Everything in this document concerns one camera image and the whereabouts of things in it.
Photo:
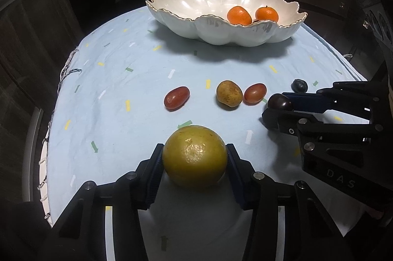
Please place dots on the small dark blue plum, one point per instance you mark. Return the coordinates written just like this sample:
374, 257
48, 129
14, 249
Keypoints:
299, 85

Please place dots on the yellow-green apple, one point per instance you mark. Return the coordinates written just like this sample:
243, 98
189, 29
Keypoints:
195, 156

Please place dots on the yellow-brown jujube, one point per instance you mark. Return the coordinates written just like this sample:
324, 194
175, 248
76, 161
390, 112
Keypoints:
229, 93

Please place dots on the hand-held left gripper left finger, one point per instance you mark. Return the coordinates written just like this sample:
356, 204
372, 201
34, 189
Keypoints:
155, 178

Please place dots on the light blue printed tablecloth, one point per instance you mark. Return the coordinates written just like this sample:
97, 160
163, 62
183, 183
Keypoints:
122, 132

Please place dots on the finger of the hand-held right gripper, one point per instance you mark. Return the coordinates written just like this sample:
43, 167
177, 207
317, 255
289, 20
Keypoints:
282, 121
307, 101

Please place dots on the orange mandarin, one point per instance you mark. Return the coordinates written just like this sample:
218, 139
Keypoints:
239, 15
266, 14

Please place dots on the red oval grape tomato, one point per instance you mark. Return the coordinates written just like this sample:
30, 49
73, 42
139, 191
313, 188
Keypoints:
254, 93
176, 97

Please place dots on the white scalloped bowl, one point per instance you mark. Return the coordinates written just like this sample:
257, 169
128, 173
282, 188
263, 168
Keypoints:
208, 3

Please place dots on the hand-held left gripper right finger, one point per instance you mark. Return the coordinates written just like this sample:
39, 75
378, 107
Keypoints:
236, 181

